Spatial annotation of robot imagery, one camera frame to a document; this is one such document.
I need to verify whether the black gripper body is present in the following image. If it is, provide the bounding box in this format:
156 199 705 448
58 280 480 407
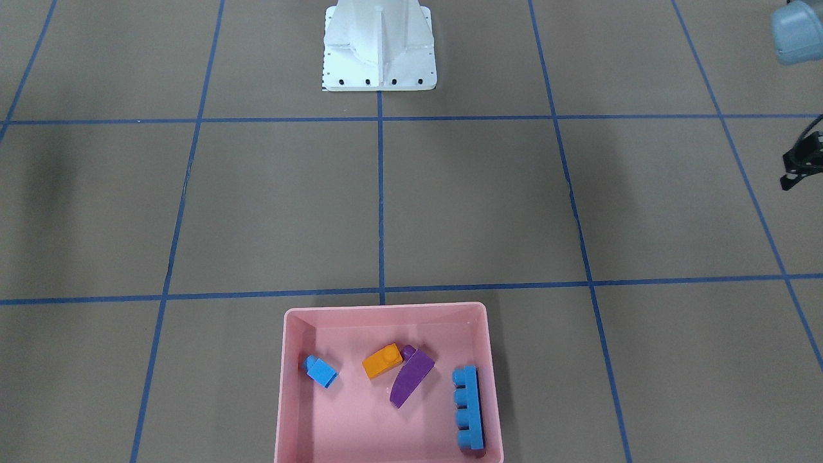
782 130 822 181

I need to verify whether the long blue toy block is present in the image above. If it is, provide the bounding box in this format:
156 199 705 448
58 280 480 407
452 365 485 452

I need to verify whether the purple curved toy block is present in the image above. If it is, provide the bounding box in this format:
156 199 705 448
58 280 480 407
389 345 435 408

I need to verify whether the orange toy block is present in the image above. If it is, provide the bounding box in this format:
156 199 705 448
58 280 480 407
361 343 403 380

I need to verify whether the small blue toy block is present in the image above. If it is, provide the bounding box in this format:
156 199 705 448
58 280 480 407
301 355 339 389

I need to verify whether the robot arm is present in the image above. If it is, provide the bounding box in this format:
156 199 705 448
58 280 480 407
771 1 822 191

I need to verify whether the pink plastic box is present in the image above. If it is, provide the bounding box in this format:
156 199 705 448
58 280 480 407
274 302 505 462

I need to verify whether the white camera stand base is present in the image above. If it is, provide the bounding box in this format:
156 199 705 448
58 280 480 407
321 1 438 92

